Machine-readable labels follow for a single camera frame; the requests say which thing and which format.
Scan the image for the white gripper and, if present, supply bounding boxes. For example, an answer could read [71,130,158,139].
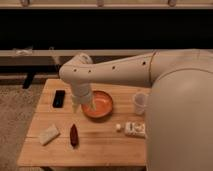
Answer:
[71,83,96,113]

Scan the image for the dark red pepper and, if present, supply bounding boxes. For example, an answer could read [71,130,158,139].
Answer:
[70,124,79,147]

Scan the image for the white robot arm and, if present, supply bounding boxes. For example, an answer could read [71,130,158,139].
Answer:
[59,49,213,171]

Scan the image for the orange ceramic bowl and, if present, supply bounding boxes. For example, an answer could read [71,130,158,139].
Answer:
[81,90,113,118]

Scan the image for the black phone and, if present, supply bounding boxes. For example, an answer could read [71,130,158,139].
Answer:
[52,90,65,108]

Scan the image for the wooden table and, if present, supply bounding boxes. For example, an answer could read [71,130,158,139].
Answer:
[17,79,146,167]

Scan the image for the small white ball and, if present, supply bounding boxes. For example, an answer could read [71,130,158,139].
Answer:
[115,124,122,131]

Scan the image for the white sponge block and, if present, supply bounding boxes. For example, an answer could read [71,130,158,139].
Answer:
[38,124,60,145]

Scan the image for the clear plastic cup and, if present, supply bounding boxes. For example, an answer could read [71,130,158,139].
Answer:
[133,92,147,115]

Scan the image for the black bracket under shelf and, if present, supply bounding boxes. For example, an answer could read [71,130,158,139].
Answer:
[22,72,35,89]

